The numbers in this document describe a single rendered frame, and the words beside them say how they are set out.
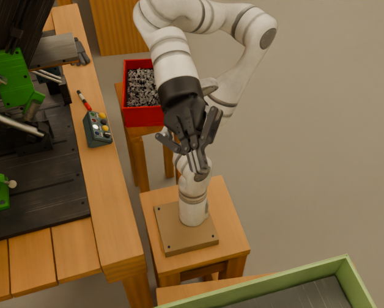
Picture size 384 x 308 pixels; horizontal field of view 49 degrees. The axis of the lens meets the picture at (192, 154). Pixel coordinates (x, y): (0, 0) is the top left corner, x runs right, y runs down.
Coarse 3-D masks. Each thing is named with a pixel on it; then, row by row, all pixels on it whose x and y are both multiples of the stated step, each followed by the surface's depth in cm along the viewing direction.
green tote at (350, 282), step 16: (288, 272) 125; (304, 272) 127; (320, 272) 132; (336, 272) 136; (352, 272) 125; (224, 288) 122; (240, 288) 123; (256, 288) 127; (272, 288) 131; (352, 288) 127; (176, 304) 119; (192, 304) 122; (208, 304) 126; (224, 304) 130; (352, 304) 130; (368, 304) 120
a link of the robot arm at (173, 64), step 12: (156, 60) 72; (168, 60) 70; (180, 60) 70; (192, 60) 73; (156, 72) 72; (168, 72) 70; (180, 72) 70; (192, 72) 71; (156, 84) 72; (204, 84) 75; (216, 84) 76; (204, 96) 78
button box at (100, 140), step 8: (88, 112) 166; (96, 112) 168; (88, 120) 165; (88, 128) 163; (96, 128) 161; (88, 136) 162; (96, 136) 158; (104, 136) 161; (88, 144) 161; (96, 144) 161; (104, 144) 162
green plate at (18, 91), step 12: (0, 60) 141; (12, 60) 142; (24, 60) 144; (0, 72) 143; (12, 72) 144; (24, 72) 146; (12, 84) 147; (24, 84) 148; (12, 96) 149; (24, 96) 150
